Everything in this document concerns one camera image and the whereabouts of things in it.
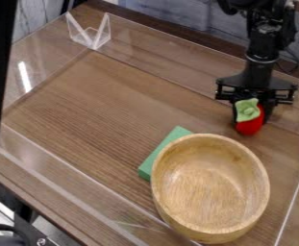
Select black metal mount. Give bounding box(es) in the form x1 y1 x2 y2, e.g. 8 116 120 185
0 214 58 246

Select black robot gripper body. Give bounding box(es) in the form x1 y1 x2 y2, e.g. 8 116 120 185
216 73 297 106

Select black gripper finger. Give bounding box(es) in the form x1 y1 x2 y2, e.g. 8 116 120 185
261 99 277 123
231 100 239 124

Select red felt fruit green leaves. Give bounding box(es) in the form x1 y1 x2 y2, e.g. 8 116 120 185
235 98 264 135

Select green foam block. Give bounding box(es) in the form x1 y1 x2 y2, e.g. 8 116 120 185
137 125 193 183

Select clear acrylic tray wall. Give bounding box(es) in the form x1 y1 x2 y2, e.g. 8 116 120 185
0 7 299 246

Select round wooden bowl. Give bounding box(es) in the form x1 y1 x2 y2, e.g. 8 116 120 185
149 134 271 244

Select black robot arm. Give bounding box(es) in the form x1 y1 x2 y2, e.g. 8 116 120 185
216 0 297 122

